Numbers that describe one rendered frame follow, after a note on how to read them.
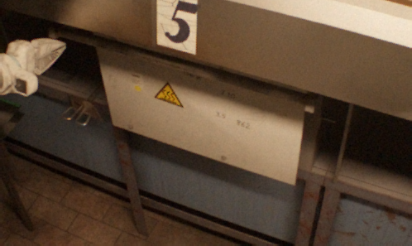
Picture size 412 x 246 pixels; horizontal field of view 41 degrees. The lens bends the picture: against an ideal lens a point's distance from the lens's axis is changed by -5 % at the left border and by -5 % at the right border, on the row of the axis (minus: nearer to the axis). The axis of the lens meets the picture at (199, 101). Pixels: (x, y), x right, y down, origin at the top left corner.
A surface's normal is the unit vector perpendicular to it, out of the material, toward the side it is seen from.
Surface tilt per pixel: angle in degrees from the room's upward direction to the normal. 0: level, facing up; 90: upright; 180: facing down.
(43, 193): 0
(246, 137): 90
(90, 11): 80
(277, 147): 90
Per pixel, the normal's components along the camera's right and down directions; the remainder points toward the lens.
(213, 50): -0.43, 0.52
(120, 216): -0.04, -0.70
